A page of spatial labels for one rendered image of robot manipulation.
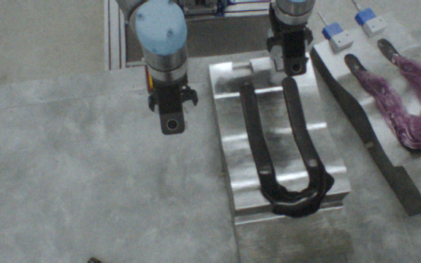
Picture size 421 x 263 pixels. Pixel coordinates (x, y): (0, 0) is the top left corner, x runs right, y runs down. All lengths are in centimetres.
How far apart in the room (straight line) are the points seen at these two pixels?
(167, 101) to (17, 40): 160
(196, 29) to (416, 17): 117
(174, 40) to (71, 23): 167
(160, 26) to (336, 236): 64
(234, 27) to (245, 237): 116
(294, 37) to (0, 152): 78
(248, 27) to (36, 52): 105
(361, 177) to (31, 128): 86
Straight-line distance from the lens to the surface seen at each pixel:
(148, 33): 64
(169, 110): 80
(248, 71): 110
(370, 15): 127
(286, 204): 100
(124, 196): 108
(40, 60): 223
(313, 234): 102
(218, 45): 189
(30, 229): 113
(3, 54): 232
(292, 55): 90
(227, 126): 102
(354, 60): 120
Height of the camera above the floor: 184
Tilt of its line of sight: 71 degrees down
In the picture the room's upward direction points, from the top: 4 degrees clockwise
